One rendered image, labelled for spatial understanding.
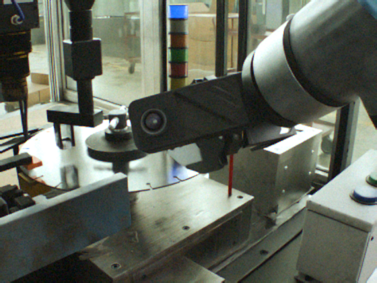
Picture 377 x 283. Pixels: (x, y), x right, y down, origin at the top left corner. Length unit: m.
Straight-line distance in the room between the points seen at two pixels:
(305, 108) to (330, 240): 0.36
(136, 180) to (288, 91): 0.30
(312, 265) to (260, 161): 0.24
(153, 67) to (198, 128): 0.92
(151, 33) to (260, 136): 0.89
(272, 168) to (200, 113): 0.46
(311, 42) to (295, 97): 0.04
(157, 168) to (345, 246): 0.30
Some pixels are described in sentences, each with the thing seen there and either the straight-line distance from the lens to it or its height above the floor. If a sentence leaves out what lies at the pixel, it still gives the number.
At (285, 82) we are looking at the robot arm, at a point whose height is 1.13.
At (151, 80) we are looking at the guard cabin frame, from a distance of 1.25.
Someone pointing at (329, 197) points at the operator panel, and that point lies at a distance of 0.63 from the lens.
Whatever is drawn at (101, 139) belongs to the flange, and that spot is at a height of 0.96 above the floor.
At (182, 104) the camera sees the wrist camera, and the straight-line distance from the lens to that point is 0.33.
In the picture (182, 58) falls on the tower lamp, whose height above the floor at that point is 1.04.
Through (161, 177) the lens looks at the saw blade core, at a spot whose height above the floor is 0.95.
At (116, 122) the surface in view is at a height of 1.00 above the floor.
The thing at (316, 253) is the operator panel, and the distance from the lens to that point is 0.65.
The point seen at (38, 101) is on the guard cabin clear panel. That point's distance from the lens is 1.77.
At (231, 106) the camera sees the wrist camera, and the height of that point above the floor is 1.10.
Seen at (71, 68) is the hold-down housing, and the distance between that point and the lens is 0.54.
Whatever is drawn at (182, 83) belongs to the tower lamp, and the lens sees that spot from 0.90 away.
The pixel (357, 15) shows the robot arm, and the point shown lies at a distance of 0.23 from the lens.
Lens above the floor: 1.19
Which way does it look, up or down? 21 degrees down
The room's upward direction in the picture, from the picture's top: straight up
